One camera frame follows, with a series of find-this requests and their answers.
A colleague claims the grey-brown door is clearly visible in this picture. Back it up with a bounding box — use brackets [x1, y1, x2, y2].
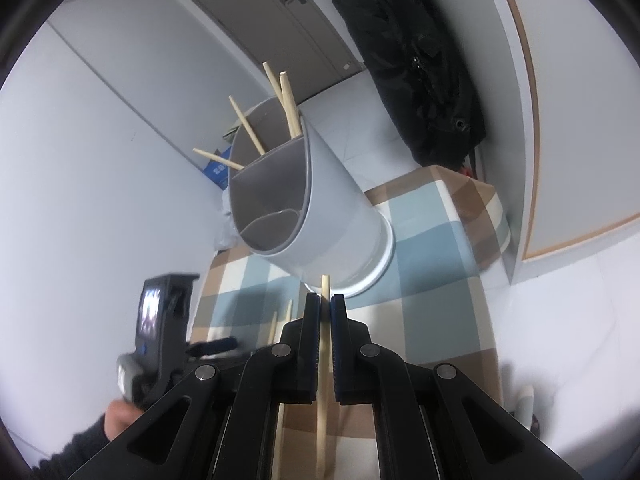
[179, 0, 369, 102]

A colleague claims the black hanging bag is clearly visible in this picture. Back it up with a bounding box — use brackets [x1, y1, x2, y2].
[324, 0, 489, 172]

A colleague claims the plaid tablecloth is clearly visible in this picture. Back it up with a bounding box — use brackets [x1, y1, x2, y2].
[187, 165, 514, 480]

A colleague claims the blue cardboard box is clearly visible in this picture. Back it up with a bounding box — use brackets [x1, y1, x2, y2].
[203, 146, 234, 192]

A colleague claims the grey utensil holder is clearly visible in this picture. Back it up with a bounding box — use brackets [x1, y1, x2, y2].
[227, 97, 397, 299]

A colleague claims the white panel with wooden trim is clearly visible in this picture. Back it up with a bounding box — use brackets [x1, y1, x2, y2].
[487, 0, 640, 264]

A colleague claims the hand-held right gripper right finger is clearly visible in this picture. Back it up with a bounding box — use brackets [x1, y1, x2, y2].
[329, 293, 586, 480]

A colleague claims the person's left forearm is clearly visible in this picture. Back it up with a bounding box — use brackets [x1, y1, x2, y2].
[27, 419, 117, 478]

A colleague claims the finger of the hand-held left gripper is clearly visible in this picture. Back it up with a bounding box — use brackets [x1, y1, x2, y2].
[186, 336, 239, 358]

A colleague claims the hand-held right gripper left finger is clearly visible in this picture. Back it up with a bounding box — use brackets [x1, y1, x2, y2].
[67, 292, 322, 480]

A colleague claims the person's left hand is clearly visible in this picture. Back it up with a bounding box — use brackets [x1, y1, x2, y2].
[104, 399, 147, 440]

